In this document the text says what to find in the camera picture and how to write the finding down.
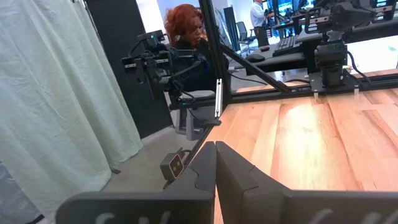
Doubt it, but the black partition panel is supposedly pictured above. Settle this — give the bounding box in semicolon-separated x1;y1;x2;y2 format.
84;0;174;140

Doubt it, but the dark grey desk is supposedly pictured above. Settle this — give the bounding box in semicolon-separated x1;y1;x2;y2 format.
244;39;312;77

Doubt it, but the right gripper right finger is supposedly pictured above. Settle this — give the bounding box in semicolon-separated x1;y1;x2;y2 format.
215;141;398;224

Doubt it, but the pale white curtain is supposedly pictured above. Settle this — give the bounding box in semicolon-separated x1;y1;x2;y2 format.
0;0;144;220

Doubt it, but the small black camera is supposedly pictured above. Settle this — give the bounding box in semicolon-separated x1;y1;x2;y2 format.
159;151;185;184

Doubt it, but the black computer mouse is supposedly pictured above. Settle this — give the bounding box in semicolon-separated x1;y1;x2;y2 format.
245;53;266;63

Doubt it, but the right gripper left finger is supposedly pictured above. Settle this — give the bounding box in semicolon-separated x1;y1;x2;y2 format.
55;141;218;224

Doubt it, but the silver aluminium bracket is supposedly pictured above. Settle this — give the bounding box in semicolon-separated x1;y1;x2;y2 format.
214;78;223;118

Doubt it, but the background computer monitor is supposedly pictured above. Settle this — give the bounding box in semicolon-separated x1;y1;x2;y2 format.
267;0;315;15

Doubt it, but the black metal table frame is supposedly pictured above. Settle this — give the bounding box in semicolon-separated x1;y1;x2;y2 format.
163;0;398;190

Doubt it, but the computer keyboard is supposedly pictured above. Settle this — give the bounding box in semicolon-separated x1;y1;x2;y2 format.
272;35;304;57

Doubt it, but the person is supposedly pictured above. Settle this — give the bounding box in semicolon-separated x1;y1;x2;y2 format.
164;3;230;93
250;0;272;48

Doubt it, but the black office chair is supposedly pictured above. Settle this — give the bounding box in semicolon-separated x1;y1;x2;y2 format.
235;21;258;56

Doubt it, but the black desk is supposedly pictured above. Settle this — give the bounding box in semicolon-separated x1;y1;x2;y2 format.
345;23;398;44

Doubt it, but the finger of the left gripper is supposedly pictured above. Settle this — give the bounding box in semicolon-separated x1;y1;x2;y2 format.
331;2;355;23
354;4;377;23

